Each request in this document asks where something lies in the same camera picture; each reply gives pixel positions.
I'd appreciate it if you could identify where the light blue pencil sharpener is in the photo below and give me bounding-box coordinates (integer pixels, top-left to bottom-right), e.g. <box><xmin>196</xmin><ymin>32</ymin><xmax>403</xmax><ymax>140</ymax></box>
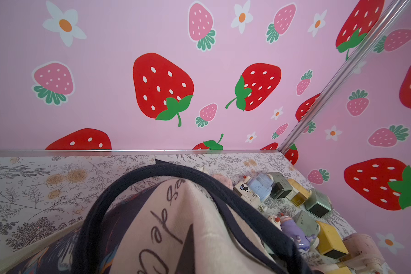
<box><xmin>247</xmin><ymin>173</ymin><xmax>275</xmax><ymax>203</ymax></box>

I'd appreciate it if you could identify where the cream canvas tote bag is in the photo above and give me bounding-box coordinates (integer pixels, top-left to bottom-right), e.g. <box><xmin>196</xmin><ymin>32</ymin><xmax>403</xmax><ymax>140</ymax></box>
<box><xmin>9</xmin><ymin>163</ymin><xmax>311</xmax><ymax>274</ymax></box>

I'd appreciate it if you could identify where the grey green round sharpener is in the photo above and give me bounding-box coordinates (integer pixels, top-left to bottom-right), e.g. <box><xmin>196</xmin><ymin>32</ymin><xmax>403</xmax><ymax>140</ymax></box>
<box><xmin>292</xmin><ymin>211</ymin><xmax>320</xmax><ymax>236</ymax></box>

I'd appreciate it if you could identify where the pink round pencil sharpener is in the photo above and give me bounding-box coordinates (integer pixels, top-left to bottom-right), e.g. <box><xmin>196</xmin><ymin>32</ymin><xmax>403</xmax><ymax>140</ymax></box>
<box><xmin>313</xmin><ymin>232</ymin><xmax>388</xmax><ymax>274</ymax></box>

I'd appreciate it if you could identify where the mint green pencil sharpener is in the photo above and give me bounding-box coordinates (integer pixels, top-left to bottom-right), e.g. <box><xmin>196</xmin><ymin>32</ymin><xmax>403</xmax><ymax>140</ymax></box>
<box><xmin>304</xmin><ymin>188</ymin><xmax>332</xmax><ymax>218</ymax></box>

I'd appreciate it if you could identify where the yellow pencil sharpener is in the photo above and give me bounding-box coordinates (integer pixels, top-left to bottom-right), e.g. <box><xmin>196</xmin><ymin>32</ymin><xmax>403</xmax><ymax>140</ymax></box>
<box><xmin>286</xmin><ymin>178</ymin><xmax>311</xmax><ymax>207</ymax></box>
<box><xmin>316</xmin><ymin>221</ymin><xmax>349</xmax><ymax>259</ymax></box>

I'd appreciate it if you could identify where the grey green pencil sharpener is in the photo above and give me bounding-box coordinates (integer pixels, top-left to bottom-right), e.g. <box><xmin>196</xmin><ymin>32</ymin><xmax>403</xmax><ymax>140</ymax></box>
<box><xmin>267</xmin><ymin>172</ymin><xmax>293</xmax><ymax>199</ymax></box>

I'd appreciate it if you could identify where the purple pencil sharpener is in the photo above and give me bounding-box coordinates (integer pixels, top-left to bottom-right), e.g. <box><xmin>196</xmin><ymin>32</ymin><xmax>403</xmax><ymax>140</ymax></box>
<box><xmin>280</xmin><ymin>214</ymin><xmax>320</xmax><ymax>254</ymax></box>

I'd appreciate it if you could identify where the cream white pencil sharpener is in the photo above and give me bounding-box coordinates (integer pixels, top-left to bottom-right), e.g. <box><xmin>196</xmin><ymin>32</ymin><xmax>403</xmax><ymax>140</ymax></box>
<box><xmin>233</xmin><ymin>177</ymin><xmax>264</xmax><ymax>212</ymax></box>

